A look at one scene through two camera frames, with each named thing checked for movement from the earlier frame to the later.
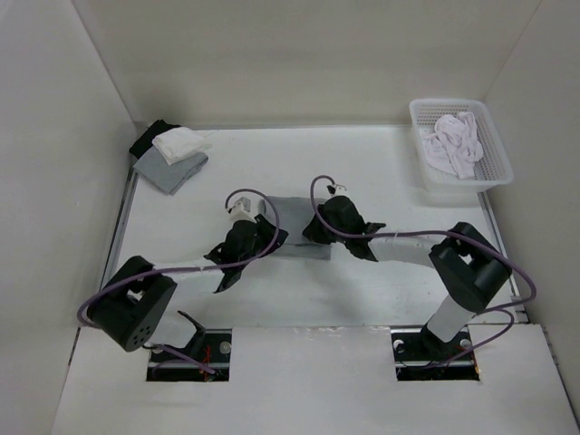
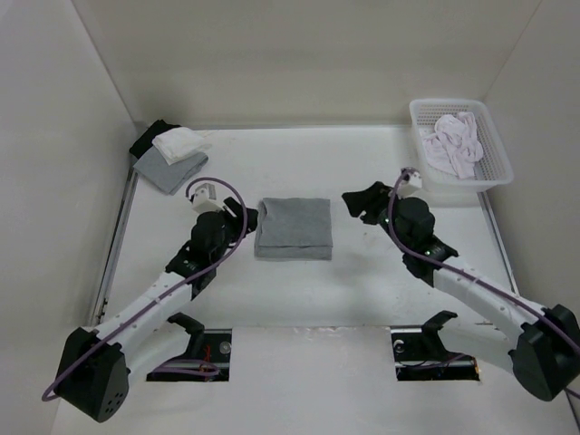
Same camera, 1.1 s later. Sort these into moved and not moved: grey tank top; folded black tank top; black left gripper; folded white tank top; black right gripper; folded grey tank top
Moved: black right gripper; black left gripper
Not moved: folded white tank top; folded grey tank top; grey tank top; folded black tank top
